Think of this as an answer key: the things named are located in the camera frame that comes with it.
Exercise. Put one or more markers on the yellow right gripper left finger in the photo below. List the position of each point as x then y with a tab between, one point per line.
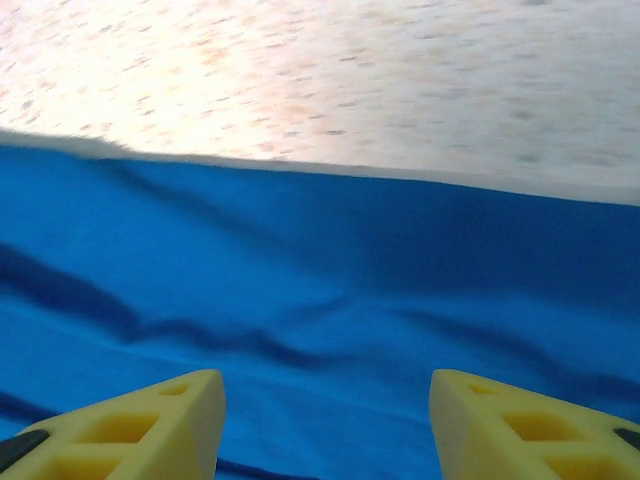
150	440

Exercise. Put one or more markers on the blue t-shirt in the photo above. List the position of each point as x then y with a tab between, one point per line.
300	250

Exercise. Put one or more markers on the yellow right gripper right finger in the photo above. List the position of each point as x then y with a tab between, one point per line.
500	440

